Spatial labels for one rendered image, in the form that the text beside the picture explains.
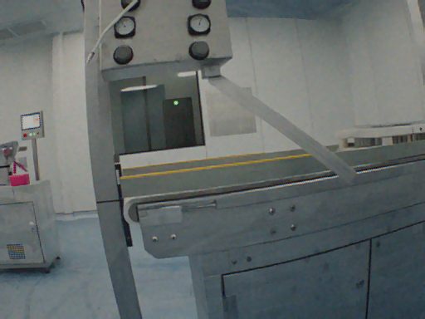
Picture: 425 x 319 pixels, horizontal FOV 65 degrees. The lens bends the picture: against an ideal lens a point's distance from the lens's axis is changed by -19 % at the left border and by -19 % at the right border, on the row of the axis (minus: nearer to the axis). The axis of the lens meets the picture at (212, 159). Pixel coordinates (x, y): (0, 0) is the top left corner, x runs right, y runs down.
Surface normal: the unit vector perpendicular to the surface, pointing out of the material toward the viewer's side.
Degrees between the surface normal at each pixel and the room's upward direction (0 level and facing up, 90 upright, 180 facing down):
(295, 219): 90
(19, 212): 89
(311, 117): 90
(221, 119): 90
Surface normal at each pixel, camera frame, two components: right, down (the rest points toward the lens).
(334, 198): 0.21, 0.03
